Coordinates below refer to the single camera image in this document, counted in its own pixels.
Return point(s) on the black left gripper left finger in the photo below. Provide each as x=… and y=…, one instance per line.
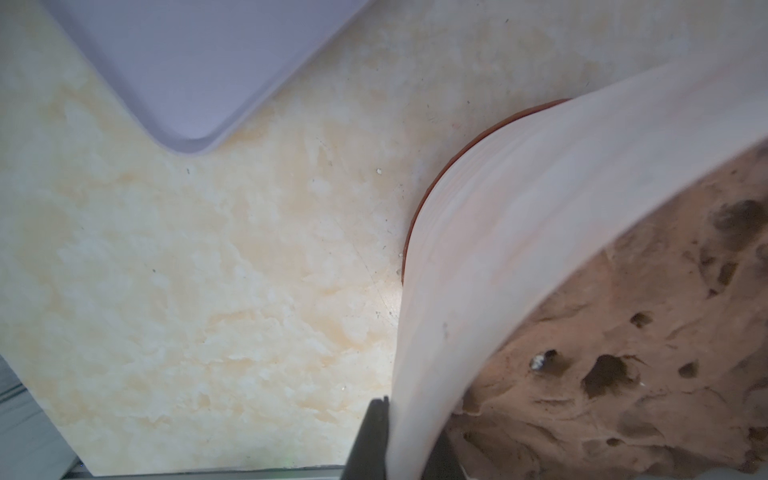
x=366, y=460

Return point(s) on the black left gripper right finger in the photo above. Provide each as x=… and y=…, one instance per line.
x=443, y=464

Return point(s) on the white ceramic pot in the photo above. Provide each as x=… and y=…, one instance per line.
x=533, y=201

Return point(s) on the brown soil in pot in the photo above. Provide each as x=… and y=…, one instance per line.
x=650, y=359

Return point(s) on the lavender plastic tray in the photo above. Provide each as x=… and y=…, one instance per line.
x=190, y=72

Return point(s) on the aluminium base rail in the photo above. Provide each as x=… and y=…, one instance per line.
x=80, y=471

